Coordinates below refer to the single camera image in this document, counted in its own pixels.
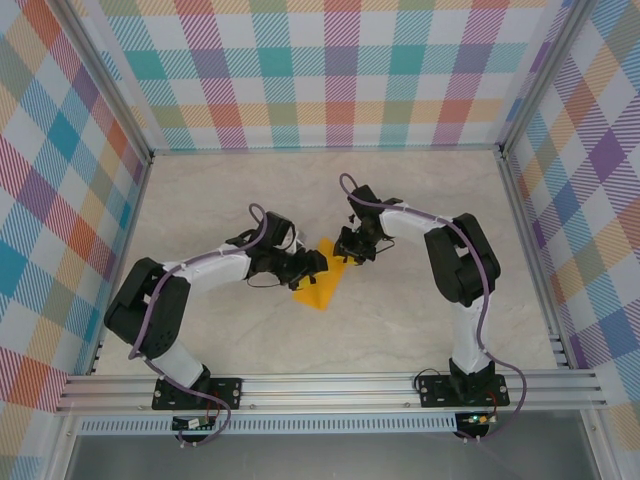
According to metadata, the orange cloth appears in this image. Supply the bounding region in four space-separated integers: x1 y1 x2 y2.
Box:
292 235 362 312

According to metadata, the grey metal sheet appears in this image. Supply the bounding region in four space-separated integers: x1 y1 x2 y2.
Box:
64 433 601 480

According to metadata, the black circuit board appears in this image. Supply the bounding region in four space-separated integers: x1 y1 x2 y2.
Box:
172 416 214 431

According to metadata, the aluminium frame rail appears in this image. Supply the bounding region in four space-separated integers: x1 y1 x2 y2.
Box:
149 143 504 157
87 154 154 376
497 149 571 371

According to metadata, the wide aluminium mounting rail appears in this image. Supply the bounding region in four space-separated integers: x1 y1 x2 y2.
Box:
55 369 609 414

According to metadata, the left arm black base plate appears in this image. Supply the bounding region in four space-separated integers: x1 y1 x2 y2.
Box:
152 377 244 412

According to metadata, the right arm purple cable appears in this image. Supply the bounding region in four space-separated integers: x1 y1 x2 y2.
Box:
338 172 529 446

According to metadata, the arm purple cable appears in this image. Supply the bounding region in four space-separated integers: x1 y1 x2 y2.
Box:
128 202 234 448
338 172 529 446

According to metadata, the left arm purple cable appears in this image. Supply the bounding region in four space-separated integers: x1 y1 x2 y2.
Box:
128 202 234 448

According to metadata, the thin black wire loop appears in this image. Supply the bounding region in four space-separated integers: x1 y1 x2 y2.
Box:
413 368 454 396

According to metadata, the slotted grey cable tray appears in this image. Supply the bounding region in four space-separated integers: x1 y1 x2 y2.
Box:
74 412 459 436

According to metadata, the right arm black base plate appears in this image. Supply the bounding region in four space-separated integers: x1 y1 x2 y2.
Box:
418 373 510 409

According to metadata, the black round cable mount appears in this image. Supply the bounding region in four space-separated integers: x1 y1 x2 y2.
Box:
174 428 211 449
452 423 496 444

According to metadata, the aluminium frame post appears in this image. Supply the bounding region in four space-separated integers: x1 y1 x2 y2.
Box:
54 0 155 166
497 0 596 159

